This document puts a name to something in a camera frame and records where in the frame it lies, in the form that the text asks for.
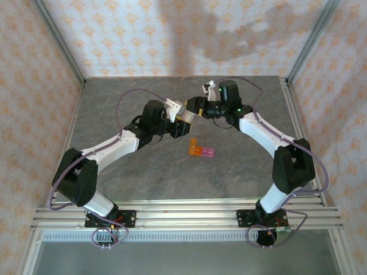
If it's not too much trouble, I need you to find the pill bottle with orange label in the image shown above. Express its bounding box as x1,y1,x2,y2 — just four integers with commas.
179,109,196,123

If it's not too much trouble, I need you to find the orange and pink pill organizer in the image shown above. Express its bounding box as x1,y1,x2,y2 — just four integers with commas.
187,137,217,158

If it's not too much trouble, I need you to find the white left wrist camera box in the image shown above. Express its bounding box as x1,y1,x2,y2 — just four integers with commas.
164,97,181,123

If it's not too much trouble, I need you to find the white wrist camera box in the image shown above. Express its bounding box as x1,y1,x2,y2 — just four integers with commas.
164,97,181,123
202,80,217,101

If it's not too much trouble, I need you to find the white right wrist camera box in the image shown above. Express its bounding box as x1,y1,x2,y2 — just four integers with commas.
202,80,217,101

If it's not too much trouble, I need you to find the aluminium table side rail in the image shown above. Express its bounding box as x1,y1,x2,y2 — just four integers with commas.
278,76,327,207
45,80,87,207

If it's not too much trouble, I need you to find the long aluminium mounting rail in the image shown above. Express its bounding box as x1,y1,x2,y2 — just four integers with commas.
30,200,344,230

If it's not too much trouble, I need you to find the aluminium frame post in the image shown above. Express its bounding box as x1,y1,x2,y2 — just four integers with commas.
30,0,87,87
286,0,342,85

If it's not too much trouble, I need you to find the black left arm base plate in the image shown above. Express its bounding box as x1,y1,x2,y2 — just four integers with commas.
84,210,137,230

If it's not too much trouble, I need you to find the grey slotted cable duct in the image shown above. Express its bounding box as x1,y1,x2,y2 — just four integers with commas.
41,231,335,243

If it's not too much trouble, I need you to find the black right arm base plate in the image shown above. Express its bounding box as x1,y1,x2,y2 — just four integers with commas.
236,209,289,229

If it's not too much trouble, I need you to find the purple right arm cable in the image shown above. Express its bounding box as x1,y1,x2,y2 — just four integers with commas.
212,76,329,249

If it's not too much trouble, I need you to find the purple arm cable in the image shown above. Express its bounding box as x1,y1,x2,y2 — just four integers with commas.
45,88,173,249
212,76,329,249

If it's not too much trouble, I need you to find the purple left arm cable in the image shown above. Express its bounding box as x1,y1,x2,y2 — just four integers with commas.
45,88,173,249

